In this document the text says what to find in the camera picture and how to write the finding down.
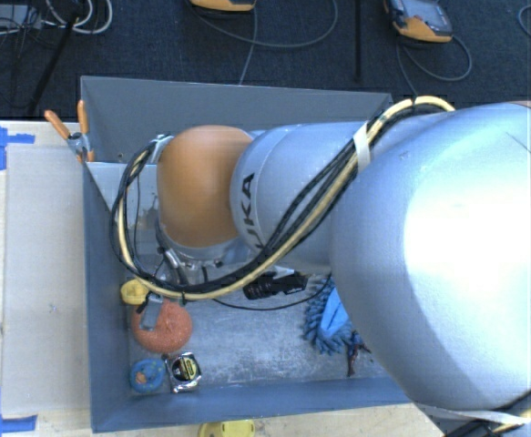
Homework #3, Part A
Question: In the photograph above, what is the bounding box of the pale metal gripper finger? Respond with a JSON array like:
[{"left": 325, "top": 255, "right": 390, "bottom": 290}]
[{"left": 138, "top": 292, "right": 165, "bottom": 332}]

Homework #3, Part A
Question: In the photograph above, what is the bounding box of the orange ball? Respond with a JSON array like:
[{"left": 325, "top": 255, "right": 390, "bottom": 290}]
[{"left": 130, "top": 298, "right": 194, "bottom": 353}]

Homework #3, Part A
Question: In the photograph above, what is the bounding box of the yellow plastic cup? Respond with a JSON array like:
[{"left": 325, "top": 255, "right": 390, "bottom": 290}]
[{"left": 119, "top": 279, "right": 151, "bottom": 307}]

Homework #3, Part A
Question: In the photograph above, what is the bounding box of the black and yellow tape measure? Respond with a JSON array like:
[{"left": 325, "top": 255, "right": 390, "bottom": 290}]
[{"left": 166, "top": 351, "right": 203, "bottom": 395}]

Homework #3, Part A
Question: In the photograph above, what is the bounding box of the grey metal bin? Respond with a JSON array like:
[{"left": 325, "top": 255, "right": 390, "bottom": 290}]
[{"left": 78, "top": 75, "right": 413, "bottom": 434}]

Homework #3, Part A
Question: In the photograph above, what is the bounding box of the pale flat board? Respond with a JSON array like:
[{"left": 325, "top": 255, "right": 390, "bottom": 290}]
[{"left": 0, "top": 145, "right": 94, "bottom": 421}]

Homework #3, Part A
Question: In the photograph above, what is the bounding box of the blue microfibre duster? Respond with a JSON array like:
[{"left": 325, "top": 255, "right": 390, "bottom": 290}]
[{"left": 301, "top": 276, "right": 356, "bottom": 357}]

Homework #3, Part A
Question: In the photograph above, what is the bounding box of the blue ring with yellow dots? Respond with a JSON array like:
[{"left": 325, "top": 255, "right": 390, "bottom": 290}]
[{"left": 128, "top": 358, "right": 168, "bottom": 395}]

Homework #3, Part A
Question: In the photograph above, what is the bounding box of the black cylinder on white bracket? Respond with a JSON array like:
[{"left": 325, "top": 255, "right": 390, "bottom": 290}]
[{"left": 241, "top": 266, "right": 311, "bottom": 301}]

